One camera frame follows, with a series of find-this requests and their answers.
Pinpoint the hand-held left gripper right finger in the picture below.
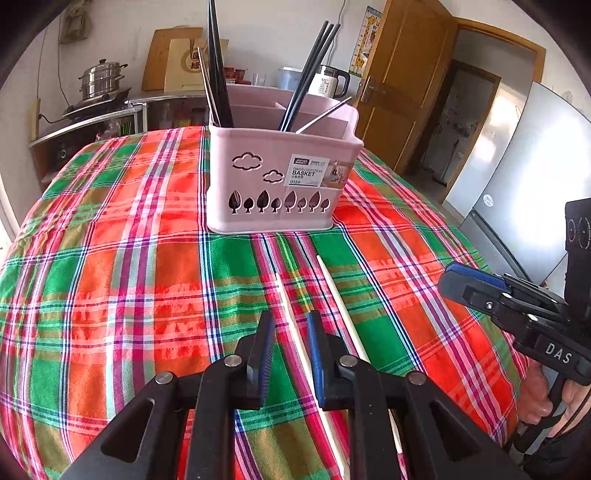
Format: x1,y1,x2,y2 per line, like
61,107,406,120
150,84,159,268
306,310,532,480

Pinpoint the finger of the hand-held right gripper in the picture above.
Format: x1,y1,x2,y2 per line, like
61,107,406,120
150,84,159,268
444,261,568,309
437,272,571,344

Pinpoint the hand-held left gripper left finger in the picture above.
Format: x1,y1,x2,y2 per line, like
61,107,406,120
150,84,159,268
58,310,277,480

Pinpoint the cream chopstick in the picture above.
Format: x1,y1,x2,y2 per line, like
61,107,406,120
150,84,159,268
316,254,403,454
275,271,351,480

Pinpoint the pink plastic chopstick basket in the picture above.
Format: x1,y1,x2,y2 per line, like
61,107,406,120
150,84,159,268
206,84,361,234

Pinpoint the stainless steel chopstick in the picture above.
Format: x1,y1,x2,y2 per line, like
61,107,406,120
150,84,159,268
295,96,354,136
197,47,219,127

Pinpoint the black chopstick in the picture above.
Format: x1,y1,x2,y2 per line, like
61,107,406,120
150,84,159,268
278,20,329,132
211,0,234,127
289,24,343,132
283,23,337,132
207,0,227,127

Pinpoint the person's right forearm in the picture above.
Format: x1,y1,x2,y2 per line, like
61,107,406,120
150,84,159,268
522,415,591,480

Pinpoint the person's right hand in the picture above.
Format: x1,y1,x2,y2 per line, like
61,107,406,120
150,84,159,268
516,360,591,428

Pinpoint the silver refrigerator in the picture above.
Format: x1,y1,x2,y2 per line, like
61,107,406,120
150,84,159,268
443,80,591,287

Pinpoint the plaid tablecloth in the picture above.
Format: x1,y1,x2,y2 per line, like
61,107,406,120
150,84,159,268
0,124,532,480

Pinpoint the wooden door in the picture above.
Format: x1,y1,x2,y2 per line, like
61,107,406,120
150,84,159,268
355,0,459,175

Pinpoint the white electric kettle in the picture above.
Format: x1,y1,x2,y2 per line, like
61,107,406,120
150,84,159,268
308,65,351,99

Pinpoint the translucent plastic container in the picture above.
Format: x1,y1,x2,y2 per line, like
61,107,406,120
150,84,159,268
277,67,306,90

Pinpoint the metal counter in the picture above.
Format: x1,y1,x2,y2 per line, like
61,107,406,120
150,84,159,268
28,88,213,185

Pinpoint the kraft paper bag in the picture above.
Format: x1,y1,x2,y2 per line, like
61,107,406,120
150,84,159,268
164,38,230,92

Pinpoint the wooden cutting board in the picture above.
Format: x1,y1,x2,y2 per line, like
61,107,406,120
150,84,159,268
141,28,204,92

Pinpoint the stainless steel steamer pot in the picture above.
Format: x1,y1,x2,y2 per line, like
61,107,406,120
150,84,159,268
78,59,131,100

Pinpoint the hanging cloth bag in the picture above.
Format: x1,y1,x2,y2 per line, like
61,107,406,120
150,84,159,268
61,0,92,44

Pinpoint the wall poster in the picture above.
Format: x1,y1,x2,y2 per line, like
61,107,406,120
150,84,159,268
348,6,382,77

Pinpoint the black power cable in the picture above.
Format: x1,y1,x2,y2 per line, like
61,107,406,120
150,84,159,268
39,28,65,124

